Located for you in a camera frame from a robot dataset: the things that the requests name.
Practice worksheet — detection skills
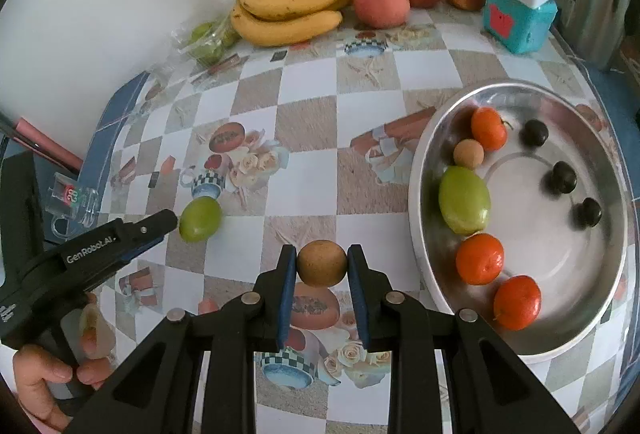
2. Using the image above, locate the dark purple plum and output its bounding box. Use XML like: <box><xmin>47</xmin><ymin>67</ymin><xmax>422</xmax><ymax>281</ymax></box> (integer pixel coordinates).
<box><xmin>521</xmin><ymin>119</ymin><xmax>549</xmax><ymax>147</ymax></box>
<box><xmin>571</xmin><ymin>197</ymin><xmax>602</xmax><ymax>230</ymax></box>
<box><xmin>545</xmin><ymin>161</ymin><xmax>578</xmax><ymax>195</ymax></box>

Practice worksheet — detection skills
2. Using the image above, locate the brown longan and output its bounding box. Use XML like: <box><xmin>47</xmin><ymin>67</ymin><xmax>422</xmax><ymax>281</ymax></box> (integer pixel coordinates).
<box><xmin>453</xmin><ymin>139</ymin><xmax>485</xmax><ymax>170</ymax></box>
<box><xmin>296</xmin><ymin>240</ymin><xmax>348</xmax><ymax>287</ymax></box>

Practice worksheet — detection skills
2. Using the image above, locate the large green plum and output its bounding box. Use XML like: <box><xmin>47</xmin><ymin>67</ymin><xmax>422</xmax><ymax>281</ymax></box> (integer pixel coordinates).
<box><xmin>438</xmin><ymin>165</ymin><xmax>492</xmax><ymax>236</ymax></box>

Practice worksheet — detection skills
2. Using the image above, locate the small green plum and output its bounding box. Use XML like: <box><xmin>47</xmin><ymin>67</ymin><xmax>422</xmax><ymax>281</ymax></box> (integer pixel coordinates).
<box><xmin>178</xmin><ymin>197</ymin><xmax>222</xmax><ymax>243</ymax></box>

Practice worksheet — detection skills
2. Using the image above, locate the teal house-shaped box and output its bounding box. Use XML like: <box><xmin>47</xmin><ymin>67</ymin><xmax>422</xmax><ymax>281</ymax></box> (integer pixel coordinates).
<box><xmin>481</xmin><ymin>0</ymin><xmax>558</xmax><ymax>54</ymax></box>

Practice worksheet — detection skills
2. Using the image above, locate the pink apple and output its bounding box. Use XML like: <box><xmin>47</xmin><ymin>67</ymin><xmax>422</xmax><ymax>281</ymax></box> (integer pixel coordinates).
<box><xmin>353</xmin><ymin>0</ymin><xmax>412</xmax><ymax>29</ymax></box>

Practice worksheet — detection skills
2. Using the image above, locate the clear plastic holder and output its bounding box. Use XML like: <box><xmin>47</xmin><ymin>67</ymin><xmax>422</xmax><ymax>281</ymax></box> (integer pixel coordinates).
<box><xmin>47</xmin><ymin>174</ymin><xmax>101</xmax><ymax>240</ymax></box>

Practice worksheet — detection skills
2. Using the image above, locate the pink bar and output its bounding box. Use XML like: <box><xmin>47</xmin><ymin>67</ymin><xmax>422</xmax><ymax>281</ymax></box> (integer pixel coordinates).
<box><xmin>12</xmin><ymin>116</ymin><xmax>86</xmax><ymax>172</ymax></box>

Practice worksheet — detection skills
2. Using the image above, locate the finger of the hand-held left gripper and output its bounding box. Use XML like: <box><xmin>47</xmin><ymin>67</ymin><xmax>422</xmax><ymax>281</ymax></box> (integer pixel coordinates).
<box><xmin>99</xmin><ymin>235</ymin><xmax>167</xmax><ymax>281</ymax></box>
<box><xmin>116</xmin><ymin>209</ymin><xmax>179</xmax><ymax>252</ymax></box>

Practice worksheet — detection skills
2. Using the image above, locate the person's left hand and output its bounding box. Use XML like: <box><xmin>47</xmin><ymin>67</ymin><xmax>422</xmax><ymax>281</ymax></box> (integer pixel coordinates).
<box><xmin>12</xmin><ymin>293</ymin><xmax>118</xmax><ymax>433</ymax></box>

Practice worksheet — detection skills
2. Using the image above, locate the round steel plate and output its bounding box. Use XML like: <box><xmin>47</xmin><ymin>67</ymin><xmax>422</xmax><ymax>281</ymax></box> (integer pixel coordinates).
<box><xmin>407</xmin><ymin>81</ymin><xmax>630</xmax><ymax>357</ymax></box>

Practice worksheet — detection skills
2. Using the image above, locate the small orange tangerine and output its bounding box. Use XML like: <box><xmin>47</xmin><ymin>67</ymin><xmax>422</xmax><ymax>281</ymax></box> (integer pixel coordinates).
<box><xmin>493</xmin><ymin>275</ymin><xmax>542</xmax><ymax>331</ymax></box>
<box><xmin>455</xmin><ymin>233</ymin><xmax>505</xmax><ymax>286</ymax></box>
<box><xmin>471</xmin><ymin>106</ymin><xmax>508</xmax><ymax>151</ymax></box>

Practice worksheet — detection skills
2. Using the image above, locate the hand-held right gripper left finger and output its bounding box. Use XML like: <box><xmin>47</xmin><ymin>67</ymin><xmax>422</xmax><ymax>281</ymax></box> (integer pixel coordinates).
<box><xmin>62</xmin><ymin>244</ymin><xmax>298</xmax><ymax>434</ymax></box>

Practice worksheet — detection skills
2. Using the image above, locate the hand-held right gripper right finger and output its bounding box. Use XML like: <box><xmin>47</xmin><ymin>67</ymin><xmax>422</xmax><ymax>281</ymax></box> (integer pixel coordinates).
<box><xmin>347</xmin><ymin>244</ymin><xmax>577</xmax><ymax>434</ymax></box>

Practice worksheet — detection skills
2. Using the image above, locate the yellow banana bunch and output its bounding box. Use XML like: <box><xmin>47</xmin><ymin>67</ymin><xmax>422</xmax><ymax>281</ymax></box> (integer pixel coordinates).
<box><xmin>229</xmin><ymin>0</ymin><xmax>377</xmax><ymax>47</ymax></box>

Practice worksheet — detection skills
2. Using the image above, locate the clear bag of green grapes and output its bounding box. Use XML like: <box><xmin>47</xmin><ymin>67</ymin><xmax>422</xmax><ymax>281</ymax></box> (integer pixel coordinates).
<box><xmin>172</xmin><ymin>14</ymin><xmax>241</xmax><ymax>67</ymax></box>

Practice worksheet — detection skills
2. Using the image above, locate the steel kettle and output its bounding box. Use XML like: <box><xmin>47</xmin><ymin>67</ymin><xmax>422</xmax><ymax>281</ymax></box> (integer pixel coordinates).
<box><xmin>562</xmin><ymin>0</ymin><xmax>633</xmax><ymax>72</ymax></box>

